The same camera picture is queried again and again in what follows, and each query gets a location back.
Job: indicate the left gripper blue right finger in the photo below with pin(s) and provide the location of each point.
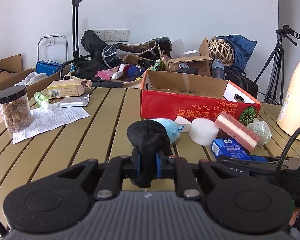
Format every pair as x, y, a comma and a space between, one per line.
161, 164

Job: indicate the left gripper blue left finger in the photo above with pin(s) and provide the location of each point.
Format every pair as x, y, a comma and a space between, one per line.
138, 164

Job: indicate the black sock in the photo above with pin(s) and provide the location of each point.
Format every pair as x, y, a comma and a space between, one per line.
147, 138

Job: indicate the light blue plush toy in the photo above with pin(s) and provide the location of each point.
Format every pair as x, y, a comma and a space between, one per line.
172, 128

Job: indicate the blue tissue pack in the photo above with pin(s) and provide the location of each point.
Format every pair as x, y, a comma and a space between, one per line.
230, 148

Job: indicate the pink layered sponge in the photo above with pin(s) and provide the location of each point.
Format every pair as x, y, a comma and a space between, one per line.
232, 127

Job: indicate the tan folding slat table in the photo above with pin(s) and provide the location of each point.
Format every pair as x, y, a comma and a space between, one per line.
101, 135

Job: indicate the red cardboard fruit box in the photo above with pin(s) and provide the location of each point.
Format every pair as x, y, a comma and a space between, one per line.
170, 94

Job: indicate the silver blister pack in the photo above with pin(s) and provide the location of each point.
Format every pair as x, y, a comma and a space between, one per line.
77, 101

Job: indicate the cream thermos jug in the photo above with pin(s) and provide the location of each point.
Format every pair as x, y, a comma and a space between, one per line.
289, 116

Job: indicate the printed paper sheet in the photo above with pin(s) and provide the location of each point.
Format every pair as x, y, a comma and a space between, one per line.
47, 121

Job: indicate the yellow medicine box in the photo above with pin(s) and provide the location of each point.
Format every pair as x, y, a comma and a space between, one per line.
67, 88

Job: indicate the black jacket with fleece lining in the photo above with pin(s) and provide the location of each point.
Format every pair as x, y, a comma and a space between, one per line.
111, 55

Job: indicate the small green bottle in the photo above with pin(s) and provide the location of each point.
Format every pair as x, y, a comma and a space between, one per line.
42, 101

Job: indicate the small open cardboard box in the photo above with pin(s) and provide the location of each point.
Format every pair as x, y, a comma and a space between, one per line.
196, 59

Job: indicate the grey blue water bottle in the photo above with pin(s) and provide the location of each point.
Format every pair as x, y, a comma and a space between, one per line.
217, 70

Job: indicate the black suitcase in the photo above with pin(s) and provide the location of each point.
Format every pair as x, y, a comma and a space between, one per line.
244, 83

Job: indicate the large open cardboard box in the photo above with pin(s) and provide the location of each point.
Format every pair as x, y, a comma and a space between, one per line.
33, 82

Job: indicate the blue carton box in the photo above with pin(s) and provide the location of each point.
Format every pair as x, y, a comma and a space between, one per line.
47, 67

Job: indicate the woven rattan ball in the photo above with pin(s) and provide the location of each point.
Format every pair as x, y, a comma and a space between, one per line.
220, 49

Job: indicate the clear jar with snacks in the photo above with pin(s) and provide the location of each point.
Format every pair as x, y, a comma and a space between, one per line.
14, 105

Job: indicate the navy blue fabric bag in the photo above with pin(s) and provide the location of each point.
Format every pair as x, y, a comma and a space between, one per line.
243, 49

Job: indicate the far left cardboard box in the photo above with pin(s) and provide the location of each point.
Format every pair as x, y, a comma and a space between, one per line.
10, 66

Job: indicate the wall socket panel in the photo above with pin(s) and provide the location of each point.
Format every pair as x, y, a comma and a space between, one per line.
113, 35

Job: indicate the chrome folding stool frame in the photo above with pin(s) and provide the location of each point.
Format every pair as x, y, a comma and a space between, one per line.
53, 48

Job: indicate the black camera tripod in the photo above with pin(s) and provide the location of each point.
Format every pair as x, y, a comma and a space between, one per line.
274, 93

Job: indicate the black wagon pull handle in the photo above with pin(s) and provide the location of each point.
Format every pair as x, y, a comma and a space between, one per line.
75, 42

